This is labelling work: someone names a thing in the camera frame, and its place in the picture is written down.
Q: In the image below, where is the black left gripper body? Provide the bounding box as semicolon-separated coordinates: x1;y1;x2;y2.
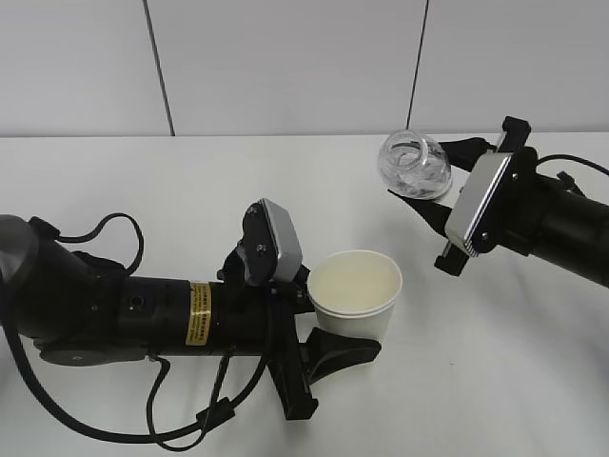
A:
216;246;318;421

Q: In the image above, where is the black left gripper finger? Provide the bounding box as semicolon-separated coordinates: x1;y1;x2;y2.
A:
299;328;382;385

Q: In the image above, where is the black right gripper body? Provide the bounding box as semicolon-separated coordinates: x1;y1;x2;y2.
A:
434;116;538;276

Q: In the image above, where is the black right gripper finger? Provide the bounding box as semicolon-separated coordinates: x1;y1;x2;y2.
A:
386;189;452;237
440;137;497;172

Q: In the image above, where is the clear water bottle green label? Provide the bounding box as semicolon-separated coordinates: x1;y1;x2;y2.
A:
377;129;452;200

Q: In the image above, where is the white paper cup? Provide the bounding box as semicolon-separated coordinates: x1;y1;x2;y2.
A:
306;249;403;341

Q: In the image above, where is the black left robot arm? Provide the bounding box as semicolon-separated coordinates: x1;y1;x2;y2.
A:
1;202;381;444

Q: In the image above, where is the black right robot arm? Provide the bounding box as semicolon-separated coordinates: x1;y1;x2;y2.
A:
397;116;608;286

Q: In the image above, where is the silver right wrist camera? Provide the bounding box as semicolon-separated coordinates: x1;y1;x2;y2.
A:
444;152;513;257

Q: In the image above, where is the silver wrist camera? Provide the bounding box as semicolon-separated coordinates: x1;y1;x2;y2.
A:
241;198;303;287
444;152;513;257

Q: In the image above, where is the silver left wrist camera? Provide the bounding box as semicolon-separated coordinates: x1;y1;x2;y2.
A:
241;198;303;287

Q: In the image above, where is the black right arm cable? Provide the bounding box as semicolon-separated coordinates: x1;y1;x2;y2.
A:
535;152;609;194

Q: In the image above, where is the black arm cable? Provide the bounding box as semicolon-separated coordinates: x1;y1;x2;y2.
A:
0;212;270;451
535;152;609;194

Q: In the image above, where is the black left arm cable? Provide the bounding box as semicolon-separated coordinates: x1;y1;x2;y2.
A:
0;212;270;451

